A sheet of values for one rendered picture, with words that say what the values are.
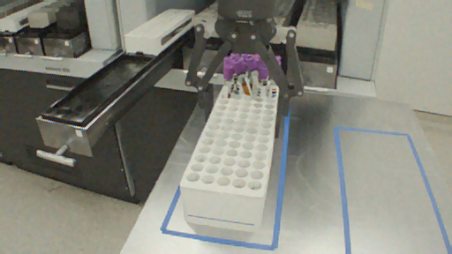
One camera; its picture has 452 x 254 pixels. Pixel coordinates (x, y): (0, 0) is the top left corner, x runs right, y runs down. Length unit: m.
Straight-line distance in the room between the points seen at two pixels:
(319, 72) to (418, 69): 1.41
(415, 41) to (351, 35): 1.25
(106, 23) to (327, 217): 0.99
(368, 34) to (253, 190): 0.70
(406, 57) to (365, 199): 1.80
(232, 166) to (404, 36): 1.87
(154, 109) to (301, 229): 0.81
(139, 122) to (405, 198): 0.93
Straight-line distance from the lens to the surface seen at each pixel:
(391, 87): 2.32
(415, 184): 0.56
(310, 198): 0.49
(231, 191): 0.40
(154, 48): 0.94
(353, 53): 1.02
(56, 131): 0.75
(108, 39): 1.25
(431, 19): 2.21
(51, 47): 1.31
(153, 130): 1.21
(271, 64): 0.47
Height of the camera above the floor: 1.16
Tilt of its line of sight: 33 degrees down
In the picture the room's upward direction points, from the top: straight up
